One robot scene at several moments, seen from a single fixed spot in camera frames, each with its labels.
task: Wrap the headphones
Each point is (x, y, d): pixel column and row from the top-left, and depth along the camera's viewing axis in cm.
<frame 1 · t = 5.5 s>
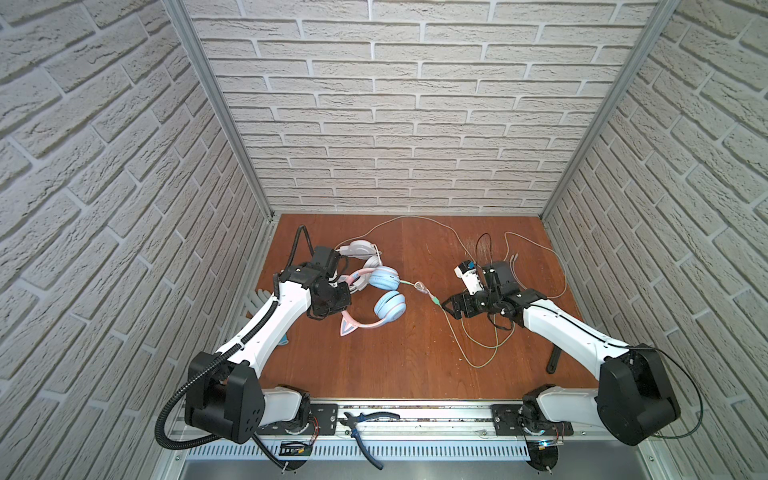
left hand: (349, 300, 82), fingers closed
right hand: (455, 299, 86), fingers open
pink blue cat-ear headphones: (389, 306, 76), point 19 cm above the table
white headphones: (362, 249, 102), point 7 cm above the table

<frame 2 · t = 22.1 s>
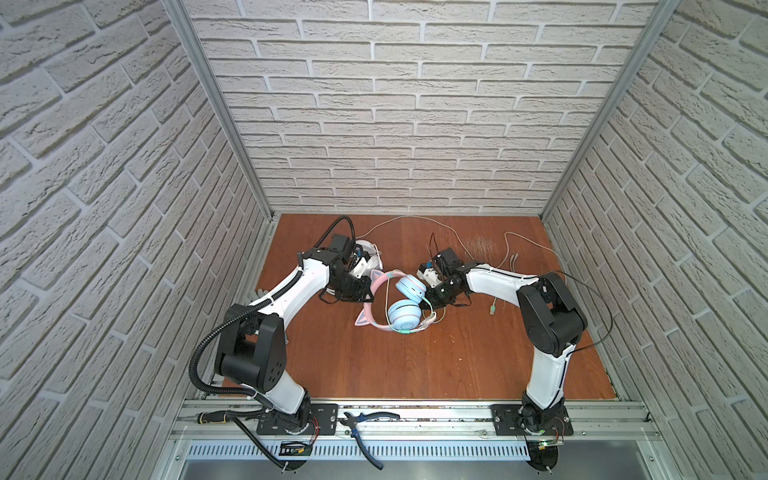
left hand: (372, 294, 84), fingers closed
right hand: (423, 303, 93), fingers closed
pink blue cat-ear headphones: (405, 310, 74), point 20 cm above the table
the other named things where they were.

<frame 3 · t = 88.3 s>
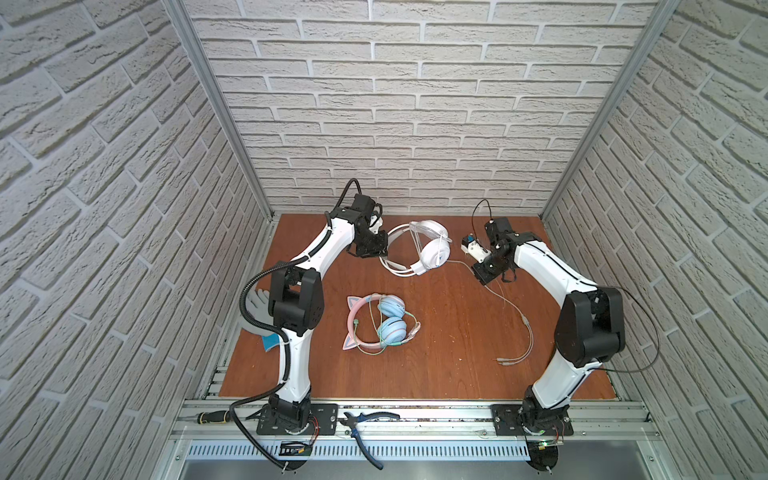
left hand: (389, 247, 92), fingers closed
right hand: (482, 270, 91), fingers closed
pink blue cat-ear headphones: (392, 329, 83), point 8 cm above the table
white headphones: (434, 246, 83), point 23 cm above the table

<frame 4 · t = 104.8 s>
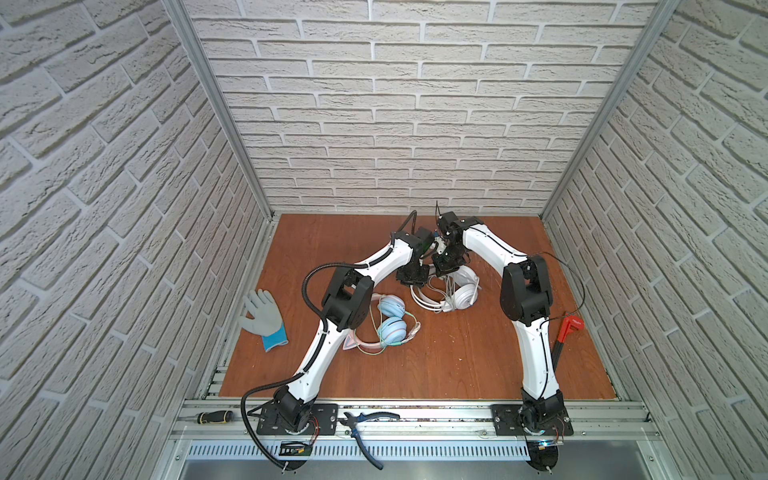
left hand: (421, 281, 99), fingers open
right hand: (441, 269, 98), fingers closed
white headphones: (463, 292, 89), point 10 cm above the table
red small object: (569, 324, 91), point 2 cm above the table
the other named things where they were.

